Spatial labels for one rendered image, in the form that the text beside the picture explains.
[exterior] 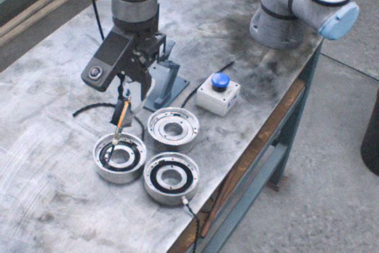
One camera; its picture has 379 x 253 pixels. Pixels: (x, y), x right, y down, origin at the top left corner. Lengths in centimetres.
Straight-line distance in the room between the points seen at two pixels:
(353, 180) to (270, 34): 102
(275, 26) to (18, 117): 67
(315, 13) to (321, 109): 127
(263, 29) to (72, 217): 70
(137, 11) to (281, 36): 62
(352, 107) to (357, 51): 47
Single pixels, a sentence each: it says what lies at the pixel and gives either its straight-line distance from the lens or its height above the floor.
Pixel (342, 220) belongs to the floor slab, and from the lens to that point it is 208.
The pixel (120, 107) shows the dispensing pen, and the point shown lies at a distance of 97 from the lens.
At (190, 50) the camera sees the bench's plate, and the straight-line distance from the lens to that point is 133.
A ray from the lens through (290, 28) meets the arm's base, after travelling 137.
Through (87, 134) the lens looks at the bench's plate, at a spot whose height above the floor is 80.
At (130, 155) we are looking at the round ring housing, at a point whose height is 83.
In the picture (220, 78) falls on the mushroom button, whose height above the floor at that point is 87.
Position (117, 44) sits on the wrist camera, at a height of 109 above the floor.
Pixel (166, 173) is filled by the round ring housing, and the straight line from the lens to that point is 103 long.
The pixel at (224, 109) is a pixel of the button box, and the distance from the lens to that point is 115.
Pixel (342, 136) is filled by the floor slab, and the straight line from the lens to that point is 237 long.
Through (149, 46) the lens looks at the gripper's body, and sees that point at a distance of 90.
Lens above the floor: 162
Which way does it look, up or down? 45 degrees down
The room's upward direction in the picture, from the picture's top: 6 degrees clockwise
